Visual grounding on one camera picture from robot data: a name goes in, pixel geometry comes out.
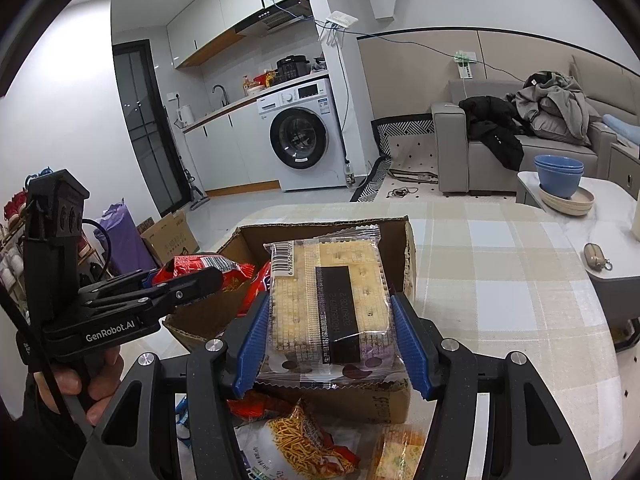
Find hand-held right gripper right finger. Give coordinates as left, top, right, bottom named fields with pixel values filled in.
left=390, top=292, right=593, bottom=480

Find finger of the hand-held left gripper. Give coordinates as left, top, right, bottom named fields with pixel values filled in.
left=77, top=269, right=166, bottom=295
left=82, top=266, right=224, bottom=313

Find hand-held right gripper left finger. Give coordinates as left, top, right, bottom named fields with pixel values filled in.
left=75, top=290, right=273, bottom=480

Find small red snack packet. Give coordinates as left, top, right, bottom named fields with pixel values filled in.
left=150, top=254, right=256, bottom=293

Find large red snack packet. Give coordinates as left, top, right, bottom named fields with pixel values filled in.
left=220, top=260, right=273, bottom=318

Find purple clear cracker packet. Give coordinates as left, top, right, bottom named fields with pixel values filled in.
left=254, top=225, right=413, bottom=393

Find brown cardboard box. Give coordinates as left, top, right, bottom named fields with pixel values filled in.
left=162, top=216, right=418, bottom=426

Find person's left forearm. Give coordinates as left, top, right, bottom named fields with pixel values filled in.
left=0, top=400, right=96, bottom=480

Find person's left hand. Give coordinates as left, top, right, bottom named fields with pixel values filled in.
left=30, top=344, right=126, bottom=428

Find purple bag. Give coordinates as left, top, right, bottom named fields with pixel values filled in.
left=95, top=199, right=157, bottom=276

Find shoe rack with shoes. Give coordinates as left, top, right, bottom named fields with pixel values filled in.
left=0, top=165, right=51, bottom=321

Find flat cardboard box on floor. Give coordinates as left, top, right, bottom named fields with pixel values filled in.
left=141, top=210, right=201, bottom=267

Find red orange snack packet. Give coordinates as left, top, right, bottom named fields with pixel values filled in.
left=227, top=390, right=296, bottom=423

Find floor mop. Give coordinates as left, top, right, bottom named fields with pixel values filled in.
left=177, top=150, right=211, bottom=211

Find blue snack packet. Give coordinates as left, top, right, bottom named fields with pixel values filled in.
left=175, top=400, right=192, bottom=456

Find checked tablecloth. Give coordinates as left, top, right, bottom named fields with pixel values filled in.
left=175, top=201, right=631, bottom=480

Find white red noodle snack packet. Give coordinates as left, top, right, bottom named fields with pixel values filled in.
left=235, top=400, right=361, bottom=480

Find orange clear cracker packet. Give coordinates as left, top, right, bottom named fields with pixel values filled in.
left=375, top=425, right=428, bottom=480

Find white lower kitchen cabinets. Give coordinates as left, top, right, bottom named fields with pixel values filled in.
left=182, top=102, right=281, bottom=198

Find black framed glass door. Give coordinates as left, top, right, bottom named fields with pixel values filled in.
left=112, top=40, right=183, bottom=216

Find white washing machine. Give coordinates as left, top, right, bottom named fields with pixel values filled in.
left=257, top=77, right=348, bottom=193

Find black white patterned mat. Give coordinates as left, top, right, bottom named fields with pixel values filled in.
left=350, top=115, right=441, bottom=204

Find grey sofa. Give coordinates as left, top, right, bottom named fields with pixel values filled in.
left=432, top=55, right=640, bottom=196

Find brown key pouch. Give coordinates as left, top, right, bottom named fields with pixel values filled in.
left=584, top=242, right=613, bottom=272

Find stacked beige plates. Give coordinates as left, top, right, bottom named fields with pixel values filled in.
left=539, top=186, right=596, bottom=217

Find blue bowl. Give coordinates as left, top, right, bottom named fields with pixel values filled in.
left=534, top=155, right=585, bottom=173
left=537, top=164, right=583, bottom=200

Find black jacket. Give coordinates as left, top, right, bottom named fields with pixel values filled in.
left=458, top=95, right=525, bottom=172

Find black pressure cooker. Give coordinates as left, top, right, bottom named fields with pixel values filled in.
left=276, top=55, right=308, bottom=82

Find white side table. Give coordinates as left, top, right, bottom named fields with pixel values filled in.
left=516, top=170, right=640, bottom=286

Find white upper cabinets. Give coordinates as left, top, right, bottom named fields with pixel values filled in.
left=165, top=0, right=281, bottom=68

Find grey clothes heap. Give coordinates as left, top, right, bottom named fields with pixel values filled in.
left=506, top=71, right=603, bottom=147

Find range hood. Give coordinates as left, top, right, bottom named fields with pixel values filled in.
left=235, top=0, right=313, bottom=38

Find white router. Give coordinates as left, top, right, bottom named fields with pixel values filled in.
left=320, top=10, right=360, bottom=45

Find light blue pillow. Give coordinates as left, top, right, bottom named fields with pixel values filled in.
left=602, top=114, right=640, bottom=141

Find wall socket with charger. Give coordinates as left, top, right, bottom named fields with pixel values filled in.
left=452, top=50, right=476, bottom=80

